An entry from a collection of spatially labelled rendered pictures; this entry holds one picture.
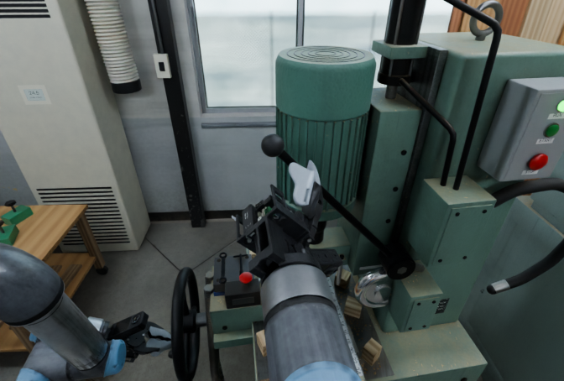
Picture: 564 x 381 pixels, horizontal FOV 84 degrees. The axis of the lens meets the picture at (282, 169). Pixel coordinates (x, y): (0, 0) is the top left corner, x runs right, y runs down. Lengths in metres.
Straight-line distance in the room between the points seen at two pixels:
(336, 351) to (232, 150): 1.95
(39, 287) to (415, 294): 0.68
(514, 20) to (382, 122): 1.75
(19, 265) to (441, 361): 0.92
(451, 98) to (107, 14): 1.65
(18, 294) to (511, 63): 0.85
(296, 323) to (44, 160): 2.05
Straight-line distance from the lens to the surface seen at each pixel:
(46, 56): 1.95
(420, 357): 0.98
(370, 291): 0.77
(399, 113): 0.59
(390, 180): 0.66
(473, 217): 0.63
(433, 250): 0.65
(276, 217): 0.39
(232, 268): 0.83
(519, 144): 0.62
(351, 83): 0.52
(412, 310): 0.74
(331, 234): 0.81
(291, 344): 0.30
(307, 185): 0.46
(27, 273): 0.67
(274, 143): 0.45
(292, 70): 0.52
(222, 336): 0.88
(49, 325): 0.75
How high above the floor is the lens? 1.61
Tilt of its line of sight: 31 degrees down
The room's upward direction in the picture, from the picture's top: straight up
